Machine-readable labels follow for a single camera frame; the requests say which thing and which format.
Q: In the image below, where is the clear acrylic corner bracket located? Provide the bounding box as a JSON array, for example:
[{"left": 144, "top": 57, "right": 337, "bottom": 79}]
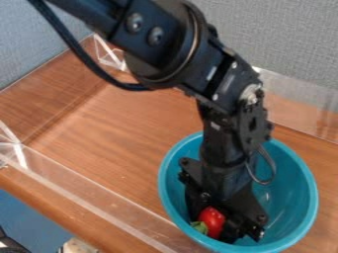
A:
[{"left": 94, "top": 34, "right": 129, "bottom": 72}]

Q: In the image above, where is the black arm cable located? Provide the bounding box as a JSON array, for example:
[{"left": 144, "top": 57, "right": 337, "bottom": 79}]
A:
[{"left": 27, "top": 0, "right": 152, "bottom": 92}]

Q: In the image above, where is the clear acrylic front barrier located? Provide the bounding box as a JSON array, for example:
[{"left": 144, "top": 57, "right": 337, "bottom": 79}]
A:
[{"left": 0, "top": 145, "right": 206, "bottom": 253}]

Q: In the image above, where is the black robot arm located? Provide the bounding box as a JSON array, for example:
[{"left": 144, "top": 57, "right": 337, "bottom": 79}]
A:
[{"left": 49, "top": 0, "right": 275, "bottom": 243}]

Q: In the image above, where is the clear acrylic back barrier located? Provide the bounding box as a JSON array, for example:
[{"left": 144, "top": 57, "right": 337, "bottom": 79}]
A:
[{"left": 256, "top": 67, "right": 338, "bottom": 144}]

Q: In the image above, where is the clear acrylic left bracket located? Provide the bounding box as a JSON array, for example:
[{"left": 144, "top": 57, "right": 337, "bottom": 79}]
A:
[{"left": 0, "top": 121, "right": 29, "bottom": 170}]

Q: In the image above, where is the clear acrylic left barrier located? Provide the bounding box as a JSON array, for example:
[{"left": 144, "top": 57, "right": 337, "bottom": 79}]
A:
[{"left": 0, "top": 34, "right": 97, "bottom": 95}]

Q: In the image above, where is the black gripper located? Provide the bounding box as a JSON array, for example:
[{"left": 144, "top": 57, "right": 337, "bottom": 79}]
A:
[{"left": 177, "top": 157, "right": 271, "bottom": 245}]

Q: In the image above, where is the red toy strawberry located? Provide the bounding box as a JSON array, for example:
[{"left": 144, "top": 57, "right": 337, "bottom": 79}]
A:
[{"left": 190, "top": 207, "right": 226, "bottom": 239}]

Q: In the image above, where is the clear acrylic barrier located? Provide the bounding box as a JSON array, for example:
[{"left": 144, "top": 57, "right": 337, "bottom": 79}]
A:
[
  {"left": 256, "top": 67, "right": 338, "bottom": 144},
  {"left": 0, "top": 34, "right": 97, "bottom": 95},
  {"left": 0, "top": 145, "right": 206, "bottom": 253}
]

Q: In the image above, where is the blue plastic bowl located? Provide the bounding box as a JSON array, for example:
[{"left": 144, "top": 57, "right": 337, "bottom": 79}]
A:
[{"left": 158, "top": 132, "right": 320, "bottom": 253}]

